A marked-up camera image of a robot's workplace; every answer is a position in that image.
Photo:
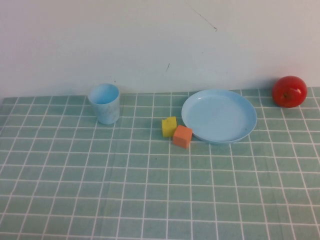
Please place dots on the light blue plastic cup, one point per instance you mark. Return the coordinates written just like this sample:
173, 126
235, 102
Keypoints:
105, 110

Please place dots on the light blue plastic plate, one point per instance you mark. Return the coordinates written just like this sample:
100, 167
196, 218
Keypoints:
220, 117

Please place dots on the yellow foam cube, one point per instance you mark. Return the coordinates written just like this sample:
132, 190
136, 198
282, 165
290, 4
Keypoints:
168, 127

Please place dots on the orange foam cube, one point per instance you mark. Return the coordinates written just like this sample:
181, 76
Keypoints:
182, 137

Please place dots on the green checkered tablecloth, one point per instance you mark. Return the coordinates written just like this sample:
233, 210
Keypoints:
160, 190

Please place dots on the red tomato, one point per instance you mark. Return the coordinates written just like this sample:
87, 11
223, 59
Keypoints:
289, 92

